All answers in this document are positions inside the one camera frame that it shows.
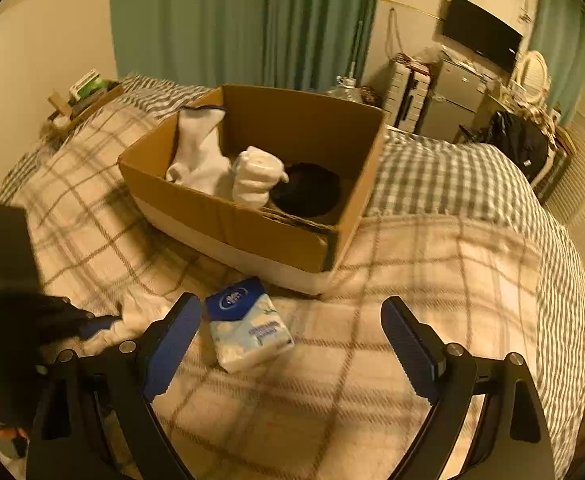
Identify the chair with black jacket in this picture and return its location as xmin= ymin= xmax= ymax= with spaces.
xmin=454 ymin=110 xmax=557 ymax=188

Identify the white suitcase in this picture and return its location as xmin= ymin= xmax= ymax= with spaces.
xmin=383 ymin=61 xmax=430 ymax=133

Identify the black wall television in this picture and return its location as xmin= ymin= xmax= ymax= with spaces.
xmin=441 ymin=0 xmax=523 ymax=73

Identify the white dressing table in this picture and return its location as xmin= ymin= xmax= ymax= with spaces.
xmin=477 ymin=91 xmax=579 ymax=201

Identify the silver mini fridge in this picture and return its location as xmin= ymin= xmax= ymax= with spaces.
xmin=416 ymin=61 xmax=485 ymax=143

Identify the green curtain right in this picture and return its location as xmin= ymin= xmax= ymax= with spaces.
xmin=529 ymin=0 xmax=585 ymax=126

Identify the green gingham duvet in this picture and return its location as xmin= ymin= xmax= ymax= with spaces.
xmin=0 ymin=75 xmax=585 ymax=478

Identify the large clear water bottle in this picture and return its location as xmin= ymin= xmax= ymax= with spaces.
xmin=326 ymin=76 xmax=363 ymax=104

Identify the beige plaid blanket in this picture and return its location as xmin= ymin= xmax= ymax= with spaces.
xmin=12 ymin=105 xmax=542 ymax=479

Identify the small cardboard box of items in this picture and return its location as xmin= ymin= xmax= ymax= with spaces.
xmin=40 ymin=68 xmax=123 ymax=142

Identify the green curtain left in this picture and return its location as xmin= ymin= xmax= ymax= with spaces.
xmin=110 ymin=0 xmax=377 ymax=92

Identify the open cardboard box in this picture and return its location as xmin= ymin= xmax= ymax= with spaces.
xmin=118 ymin=84 xmax=385 ymax=296

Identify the white sock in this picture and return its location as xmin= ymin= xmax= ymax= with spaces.
xmin=80 ymin=285 xmax=178 ymax=356
xmin=166 ymin=106 xmax=234 ymax=200

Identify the white oval vanity mirror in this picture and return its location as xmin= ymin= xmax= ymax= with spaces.
xmin=509 ymin=50 xmax=551 ymax=105

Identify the green curtain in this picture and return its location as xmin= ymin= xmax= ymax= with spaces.
xmin=110 ymin=0 xmax=377 ymax=92
xmin=529 ymin=0 xmax=585 ymax=126

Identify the blue white tissue pack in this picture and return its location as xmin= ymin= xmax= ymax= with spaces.
xmin=204 ymin=276 xmax=294 ymax=374

